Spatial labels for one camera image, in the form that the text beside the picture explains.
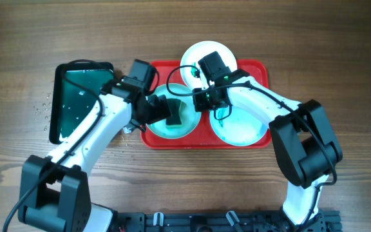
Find green scrubbing sponge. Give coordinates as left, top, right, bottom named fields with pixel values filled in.
left=166, top=99, right=182, bottom=128

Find light blue plate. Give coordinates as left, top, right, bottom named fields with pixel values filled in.
left=147, top=84, right=202, bottom=139
left=209, top=106, right=267, bottom=146

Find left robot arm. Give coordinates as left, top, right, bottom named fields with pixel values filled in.
left=15, top=80, right=171, bottom=231

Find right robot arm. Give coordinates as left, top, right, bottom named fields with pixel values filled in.
left=191, top=67, right=343, bottom=231

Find red plastic tray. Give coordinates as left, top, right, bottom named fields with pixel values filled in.
left=140, top=59, right=272, bottom=150

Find black tray with water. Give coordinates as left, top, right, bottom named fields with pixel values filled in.
left=49, top=62, right=113, bottom=144

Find white round plate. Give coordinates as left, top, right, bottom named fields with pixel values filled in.
left=180, top=41, right=237, bottom=90

